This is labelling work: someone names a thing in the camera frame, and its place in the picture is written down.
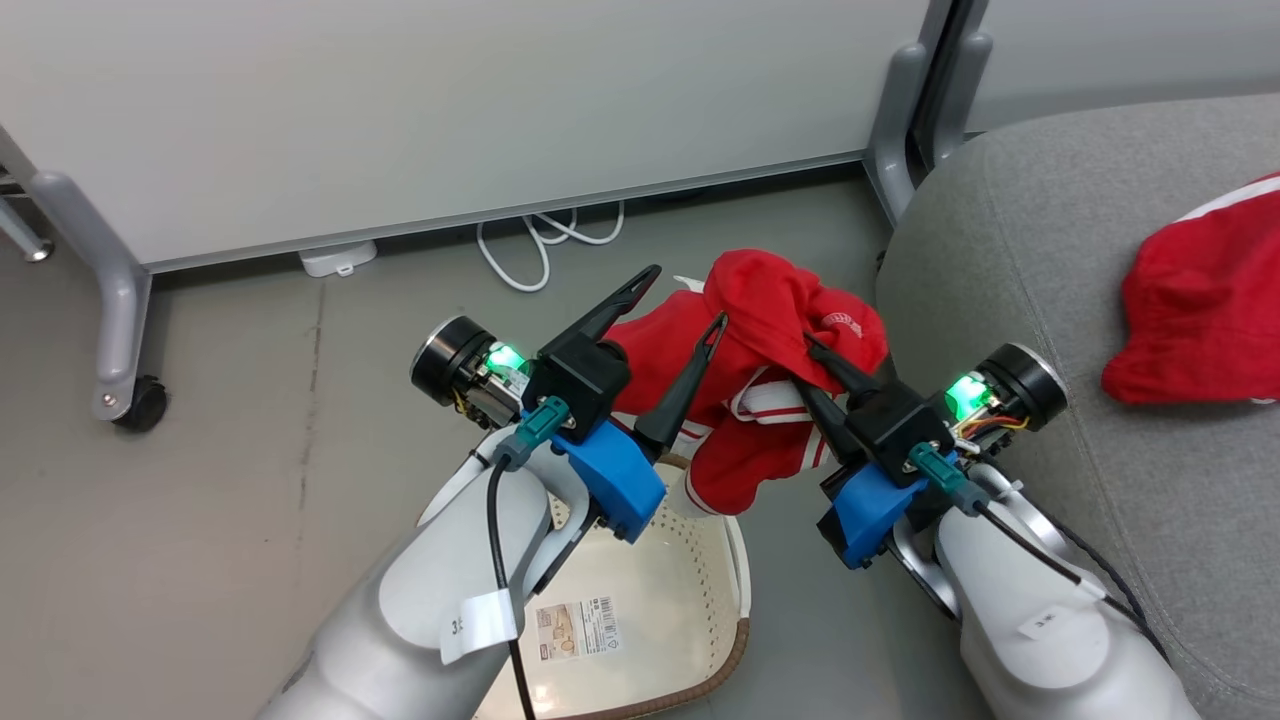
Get grey partition post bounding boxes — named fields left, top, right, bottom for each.
left=863, top=40, right=932, bottom=227
left=930, top=30, right=994, bottom=173

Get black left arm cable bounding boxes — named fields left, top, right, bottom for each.
left=486, top=396, right=573, bottom=720

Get large white partition panel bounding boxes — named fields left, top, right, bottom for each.
left=0, top=0, right=937, bottom=274

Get grey partition leg with caster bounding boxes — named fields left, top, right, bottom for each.
left=0, top=125, right=170, bottom=434

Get small white partition panel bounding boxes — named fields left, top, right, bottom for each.
left=962, top=0, right=1280, bottom=137

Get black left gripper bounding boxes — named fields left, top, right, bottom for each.
left=409, top=264, right=730, bottom=462

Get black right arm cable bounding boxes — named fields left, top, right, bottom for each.
left=907, top=443, right=1173, bottom=663

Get barcode label sticker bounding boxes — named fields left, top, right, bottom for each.
left=534, top=596, right=622, bottom=662

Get cream perforated laundry basket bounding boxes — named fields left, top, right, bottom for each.
left=474, top=455, right=753, bottom=720

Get grey fabric sofa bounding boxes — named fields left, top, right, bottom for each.
left=875, top=95, right=1280, bottom=720

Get slim grey metal leg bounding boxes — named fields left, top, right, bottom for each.
left=0, top=192, right=56, bottom=264

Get white coiled cable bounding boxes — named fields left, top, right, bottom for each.
left=475, top=200, right=627, bottom=294

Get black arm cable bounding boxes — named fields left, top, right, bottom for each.
left=486, top=396, right=573, bottom=720
left=907, top=443, right=1173, bottom=663

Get red sports top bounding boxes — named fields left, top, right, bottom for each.
left=1101, top=172, right=1280, bottom=407

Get red white-striped track pants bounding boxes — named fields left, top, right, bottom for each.
left=600, top=248, right=891, bottom=518

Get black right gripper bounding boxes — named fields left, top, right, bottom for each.
left=794, top=334, right=1070, bottom=487

